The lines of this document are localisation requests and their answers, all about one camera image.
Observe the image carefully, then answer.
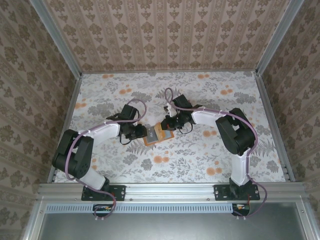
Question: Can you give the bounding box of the silver grey credit card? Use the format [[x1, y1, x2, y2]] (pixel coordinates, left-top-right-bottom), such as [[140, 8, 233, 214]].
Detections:
[[145, 126, 159, 143]]

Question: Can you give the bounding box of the orange card holder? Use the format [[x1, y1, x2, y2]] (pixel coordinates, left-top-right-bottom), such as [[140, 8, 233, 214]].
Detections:
[[143, 121, 175, 147]]

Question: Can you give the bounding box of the tan credit card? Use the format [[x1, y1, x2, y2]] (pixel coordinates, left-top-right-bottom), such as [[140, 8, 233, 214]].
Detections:
[[154, 123, 166, 141]]

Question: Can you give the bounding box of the grey metal panel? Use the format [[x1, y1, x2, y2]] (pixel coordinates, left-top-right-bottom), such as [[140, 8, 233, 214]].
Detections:
[[37, 201, 312, 240]]

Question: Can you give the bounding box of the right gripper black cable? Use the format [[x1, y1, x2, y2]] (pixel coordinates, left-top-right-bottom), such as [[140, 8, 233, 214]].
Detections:
[[178, 123, 193, 135]]

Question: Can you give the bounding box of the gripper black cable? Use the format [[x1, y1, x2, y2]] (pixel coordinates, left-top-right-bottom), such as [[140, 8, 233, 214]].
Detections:
[[119, 133, 133, 146], [178, 123, 193, 135]]

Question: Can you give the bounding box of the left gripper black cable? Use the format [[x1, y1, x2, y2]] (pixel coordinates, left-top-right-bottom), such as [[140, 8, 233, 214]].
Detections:
[[119, 133, 133, 146]]

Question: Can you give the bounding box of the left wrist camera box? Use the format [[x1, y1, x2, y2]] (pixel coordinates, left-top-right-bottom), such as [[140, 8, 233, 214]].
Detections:
[[121, 104, 140, 121]]

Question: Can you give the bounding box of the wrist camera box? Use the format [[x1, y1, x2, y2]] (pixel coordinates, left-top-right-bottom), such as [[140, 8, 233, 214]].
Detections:
[[121, 104, 140, 121], [163, 94, 194, 116]]

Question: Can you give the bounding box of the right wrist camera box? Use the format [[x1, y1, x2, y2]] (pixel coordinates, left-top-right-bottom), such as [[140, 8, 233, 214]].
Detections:
[[163, 94, 194, 116]]

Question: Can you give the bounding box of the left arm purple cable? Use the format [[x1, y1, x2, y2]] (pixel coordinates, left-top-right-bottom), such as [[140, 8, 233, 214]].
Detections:
[[64, 99, 147, 221]]

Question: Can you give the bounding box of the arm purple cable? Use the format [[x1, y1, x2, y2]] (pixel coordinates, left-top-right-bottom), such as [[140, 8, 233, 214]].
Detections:
[[164, 87, 268, 220], [64, 99, 147, 221]]

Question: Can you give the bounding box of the aluminium end rail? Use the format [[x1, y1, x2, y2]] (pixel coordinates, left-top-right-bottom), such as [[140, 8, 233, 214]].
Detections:
[[80, 68, 258, 75]]

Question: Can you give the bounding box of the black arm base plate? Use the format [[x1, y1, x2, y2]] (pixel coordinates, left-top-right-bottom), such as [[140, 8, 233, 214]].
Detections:
[[81, 184, 126, 202], [213, 184, 261, 202]]

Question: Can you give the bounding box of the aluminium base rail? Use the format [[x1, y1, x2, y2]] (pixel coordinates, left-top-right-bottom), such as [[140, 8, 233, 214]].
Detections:
[[36, 181, 305, 202]]

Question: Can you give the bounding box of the aluminium side rail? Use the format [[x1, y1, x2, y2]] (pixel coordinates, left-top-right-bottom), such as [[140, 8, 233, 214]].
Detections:
[[47, 74, 83, 184], [254, 71, 296, 183]]

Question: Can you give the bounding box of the grey slotted cable duct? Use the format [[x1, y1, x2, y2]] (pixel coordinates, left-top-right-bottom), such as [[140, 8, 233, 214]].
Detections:
[[45, 202, 236, 214]]

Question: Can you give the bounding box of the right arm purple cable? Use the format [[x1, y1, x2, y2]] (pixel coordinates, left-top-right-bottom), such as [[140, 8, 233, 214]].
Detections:
[[164, 87, 268, 220]]

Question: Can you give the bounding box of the small wired circuit board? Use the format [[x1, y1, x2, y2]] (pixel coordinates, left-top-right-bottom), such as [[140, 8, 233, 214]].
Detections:
[[231, 203, 251, 217], [92, 203, 114, 218]]

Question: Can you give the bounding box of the aluminium frame post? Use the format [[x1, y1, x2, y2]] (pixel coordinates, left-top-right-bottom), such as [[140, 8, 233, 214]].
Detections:
[[254, 0, 306, 76], [29, 0, 83, 78]]

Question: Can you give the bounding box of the aluminium frame bar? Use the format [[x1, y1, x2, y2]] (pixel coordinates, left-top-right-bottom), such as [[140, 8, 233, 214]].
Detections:
[[22, 197, 47, 240], [296, 197, 320, 240]]

